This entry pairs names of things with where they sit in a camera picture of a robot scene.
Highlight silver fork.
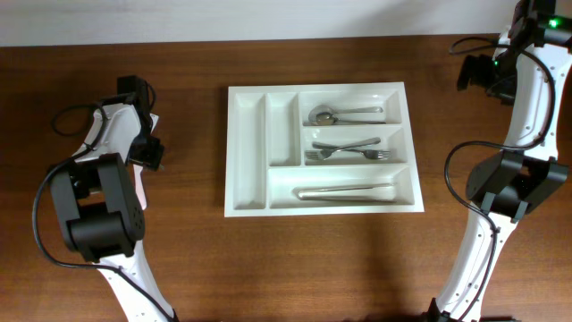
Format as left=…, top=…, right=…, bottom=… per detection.
left=305, top=138, right=381, bottom=161
left=312, top=142, right=391, bottom=160

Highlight long metal tweezers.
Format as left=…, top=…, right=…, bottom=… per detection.
left=293, top=183, right=398, bottom=202

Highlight silver tablespoon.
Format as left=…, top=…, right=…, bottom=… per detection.
left=311, top=114, right=385, bottom=126
left=308, top=105, right=383, bottom=121

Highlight pink plastic knife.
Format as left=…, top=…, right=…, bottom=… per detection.
left=133, top=165, right=147, bottom=210

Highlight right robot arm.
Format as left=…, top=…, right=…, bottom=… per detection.
left=421, top=0, right=571, bottom=322

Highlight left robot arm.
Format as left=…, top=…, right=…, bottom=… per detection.
left=41, top=75, right=178, bottom=322

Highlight white plastic cutlery tray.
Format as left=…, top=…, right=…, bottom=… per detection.
left=224, top=82, right=424, bottom=217

